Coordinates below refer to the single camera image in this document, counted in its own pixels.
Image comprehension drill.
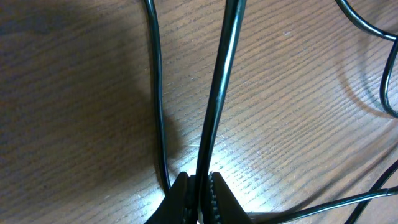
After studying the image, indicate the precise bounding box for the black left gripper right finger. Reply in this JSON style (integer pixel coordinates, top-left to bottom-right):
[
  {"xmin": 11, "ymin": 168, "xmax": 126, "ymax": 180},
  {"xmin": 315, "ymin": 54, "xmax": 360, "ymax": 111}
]
[{"xmin": 201, "ymin": 172, "xmax": 253, "ymax": 224}]

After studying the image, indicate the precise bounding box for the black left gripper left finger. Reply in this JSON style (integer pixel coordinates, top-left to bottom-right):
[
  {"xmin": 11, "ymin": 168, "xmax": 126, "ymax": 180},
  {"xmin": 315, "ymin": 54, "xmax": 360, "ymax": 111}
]
[{"xmin": 145, "ymin": 172, "xmax": 196, "ymax": 224}]

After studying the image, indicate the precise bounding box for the thin black USB cable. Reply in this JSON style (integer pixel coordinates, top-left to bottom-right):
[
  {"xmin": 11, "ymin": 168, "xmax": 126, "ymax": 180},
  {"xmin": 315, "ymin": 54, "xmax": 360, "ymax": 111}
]
[{"xmin": 143, "ymin": 0, "xmax": 398, "ymax": 224}]

